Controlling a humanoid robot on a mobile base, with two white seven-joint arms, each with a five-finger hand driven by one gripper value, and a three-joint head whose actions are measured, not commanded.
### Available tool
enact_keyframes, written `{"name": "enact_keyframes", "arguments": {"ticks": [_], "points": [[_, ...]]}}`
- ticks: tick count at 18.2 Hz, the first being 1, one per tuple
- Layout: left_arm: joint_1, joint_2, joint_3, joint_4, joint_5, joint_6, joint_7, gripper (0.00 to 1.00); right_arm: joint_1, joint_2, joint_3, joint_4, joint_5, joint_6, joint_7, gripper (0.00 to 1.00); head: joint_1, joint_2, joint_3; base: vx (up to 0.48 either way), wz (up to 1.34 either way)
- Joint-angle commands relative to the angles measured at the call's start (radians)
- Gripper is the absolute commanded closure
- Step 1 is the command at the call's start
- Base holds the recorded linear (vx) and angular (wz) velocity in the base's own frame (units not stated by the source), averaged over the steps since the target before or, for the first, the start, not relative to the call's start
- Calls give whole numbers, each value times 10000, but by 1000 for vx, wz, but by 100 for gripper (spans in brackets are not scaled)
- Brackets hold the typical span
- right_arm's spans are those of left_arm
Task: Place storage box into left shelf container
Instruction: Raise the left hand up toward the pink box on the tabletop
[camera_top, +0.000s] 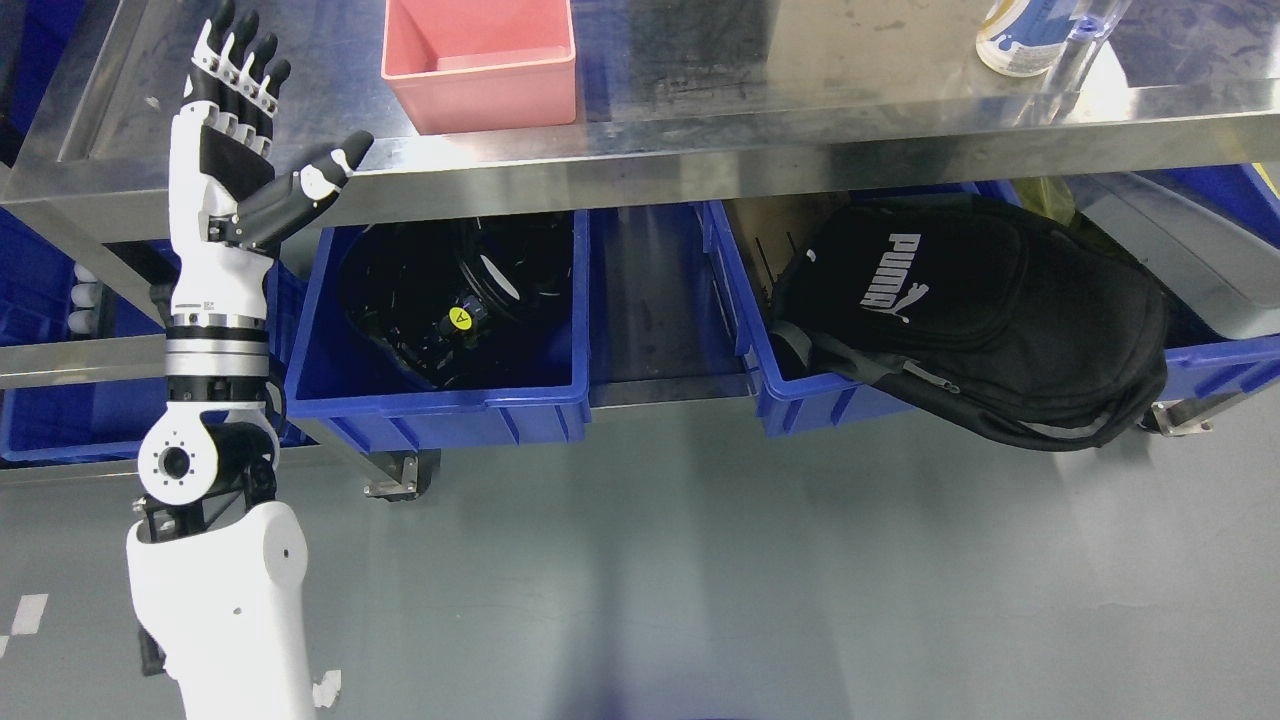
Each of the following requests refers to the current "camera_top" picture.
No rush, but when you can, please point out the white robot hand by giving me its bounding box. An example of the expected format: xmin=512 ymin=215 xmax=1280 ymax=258
xmin=168 ymin=1 xmax=374 ymax=322

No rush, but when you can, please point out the pink plastic storage box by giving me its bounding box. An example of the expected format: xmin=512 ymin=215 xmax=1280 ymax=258
xmin=381 ymin=1 xmax=579 ymax=135

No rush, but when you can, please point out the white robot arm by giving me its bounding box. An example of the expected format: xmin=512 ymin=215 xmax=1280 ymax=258
xmin=125 ymin=1 xmax=372 ymax=719

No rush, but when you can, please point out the blue bin far left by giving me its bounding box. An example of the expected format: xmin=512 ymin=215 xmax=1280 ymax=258
xmin=1 ymin=209 xmax=306 ymax=462

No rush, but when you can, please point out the blue bin with helmet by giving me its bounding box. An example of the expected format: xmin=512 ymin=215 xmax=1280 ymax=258
xmin=285 ymin=210 xmax=593 ymax=452

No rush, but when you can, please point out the black helmet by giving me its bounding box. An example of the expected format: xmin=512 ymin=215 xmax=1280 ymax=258
xmin=337 ymin=211 xmax=575 ymax=389

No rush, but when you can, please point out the stainless steel table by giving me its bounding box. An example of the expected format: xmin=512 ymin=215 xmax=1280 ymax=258
xmin=0 ymin=0 xmax=1280 ymax=501

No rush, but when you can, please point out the blue bin under backpack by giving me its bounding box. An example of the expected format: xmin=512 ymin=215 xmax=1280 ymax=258
xmin=692 ymin=179 xmax=1020 ymax=437

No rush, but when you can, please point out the white blue bottle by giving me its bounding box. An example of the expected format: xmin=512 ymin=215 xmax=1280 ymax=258
xmin=975 ymin=1 xmax=1084 ymax=78

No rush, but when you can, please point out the black Puma backpack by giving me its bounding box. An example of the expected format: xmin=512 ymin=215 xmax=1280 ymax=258
xmin=768 ymin=193 xmax=1170 ymax=452

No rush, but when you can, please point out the blue bin far right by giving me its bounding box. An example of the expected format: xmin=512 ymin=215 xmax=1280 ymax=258
xmin=1140 ymin=163 xmax=1279 ymax=401

